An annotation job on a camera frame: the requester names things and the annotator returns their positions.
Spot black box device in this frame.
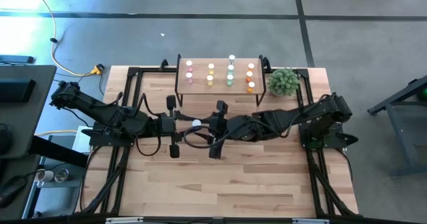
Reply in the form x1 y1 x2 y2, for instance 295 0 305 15
0 78 37 103

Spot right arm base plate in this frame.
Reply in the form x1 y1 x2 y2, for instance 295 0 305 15
298 119 360 151

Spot yellow power cable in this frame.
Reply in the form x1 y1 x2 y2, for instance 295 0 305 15
34 129 78 137
29 0 103 77

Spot potted green succulent plant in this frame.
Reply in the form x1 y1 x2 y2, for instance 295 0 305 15
266 67 300 97

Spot white box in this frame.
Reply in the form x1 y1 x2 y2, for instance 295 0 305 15
71 125 95 155

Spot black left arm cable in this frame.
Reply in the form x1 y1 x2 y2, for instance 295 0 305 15
111 91 187 157

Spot silver metal bracket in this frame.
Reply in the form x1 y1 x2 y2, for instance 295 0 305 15
292 218 330 224
105 217 144 224

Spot black diagonal desk beam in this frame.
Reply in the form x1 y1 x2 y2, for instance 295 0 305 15
29 135 89 169

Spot grey metal stand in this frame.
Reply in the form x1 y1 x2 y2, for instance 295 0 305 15
368 75 427 178

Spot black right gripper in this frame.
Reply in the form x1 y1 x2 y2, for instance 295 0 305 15
195 100 258 160

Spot wooden shelf black metal frame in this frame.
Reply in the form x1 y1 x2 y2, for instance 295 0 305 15
173 53 267 107

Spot paper cup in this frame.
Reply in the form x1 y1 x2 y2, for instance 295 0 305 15
35 169 55 184

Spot black flat device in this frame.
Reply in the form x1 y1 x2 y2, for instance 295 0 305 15
0 54 35 65

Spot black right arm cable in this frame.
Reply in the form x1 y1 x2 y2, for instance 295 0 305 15
182 93 332 149

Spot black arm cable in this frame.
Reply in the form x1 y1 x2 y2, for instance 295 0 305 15
111 91 187 157
182 93 332 149

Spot shiny metal cup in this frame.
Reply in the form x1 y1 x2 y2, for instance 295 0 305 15
54 168 70 183

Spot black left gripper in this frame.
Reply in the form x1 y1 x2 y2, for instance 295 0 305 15
155 95 194 159

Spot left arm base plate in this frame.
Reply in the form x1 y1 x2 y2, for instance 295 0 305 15
81 119 138 148

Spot black aluminium table frame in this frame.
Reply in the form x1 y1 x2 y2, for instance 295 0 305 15
79 59 360 218

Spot black desk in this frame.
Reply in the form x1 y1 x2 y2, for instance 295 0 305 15
0 65 57 160

